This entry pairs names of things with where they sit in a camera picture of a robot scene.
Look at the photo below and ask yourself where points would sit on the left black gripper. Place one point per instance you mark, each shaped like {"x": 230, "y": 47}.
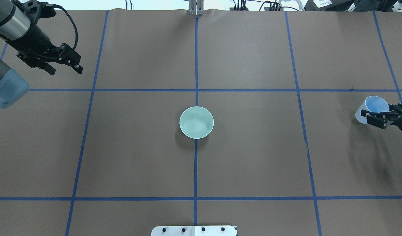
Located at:
{"x": 40, "y": 39}

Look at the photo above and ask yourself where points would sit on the light blue plastic cup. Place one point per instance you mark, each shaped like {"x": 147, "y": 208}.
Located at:
{"x": 373, "y": 104}

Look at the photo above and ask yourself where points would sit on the green ceramic bowl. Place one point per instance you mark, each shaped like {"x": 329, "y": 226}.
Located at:
{"x": 196, "y": 122}

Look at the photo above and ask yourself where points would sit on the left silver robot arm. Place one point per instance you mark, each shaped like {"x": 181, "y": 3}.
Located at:
{"x": 19, "y": 29}

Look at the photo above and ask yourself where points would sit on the black label printer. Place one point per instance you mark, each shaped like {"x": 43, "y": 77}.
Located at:
{"x": 330, "y": 5}

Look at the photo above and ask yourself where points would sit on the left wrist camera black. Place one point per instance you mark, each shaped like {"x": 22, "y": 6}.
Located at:
{"x": 36, "y": 9}

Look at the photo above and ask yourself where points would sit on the aluminium frame post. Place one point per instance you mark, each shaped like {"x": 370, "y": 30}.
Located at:
{"x": 196, "y": 7}

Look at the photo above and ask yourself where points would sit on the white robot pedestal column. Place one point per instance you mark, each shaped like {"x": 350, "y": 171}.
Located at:
{"x": 225, "y": 230}

